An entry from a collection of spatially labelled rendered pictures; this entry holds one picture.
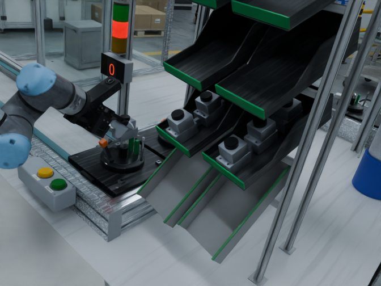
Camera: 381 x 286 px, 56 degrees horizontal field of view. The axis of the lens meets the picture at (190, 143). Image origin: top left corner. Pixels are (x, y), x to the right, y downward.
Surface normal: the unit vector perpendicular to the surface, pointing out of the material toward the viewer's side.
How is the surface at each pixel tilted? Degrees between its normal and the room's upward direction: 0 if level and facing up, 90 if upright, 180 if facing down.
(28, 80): 54
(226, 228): 45
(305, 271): 0
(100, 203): 0
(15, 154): 90
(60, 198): 90
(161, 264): 0
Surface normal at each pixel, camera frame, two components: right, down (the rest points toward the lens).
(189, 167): -0.44, -0.47
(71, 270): 0.15, -0.86
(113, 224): 0.74, 0.42
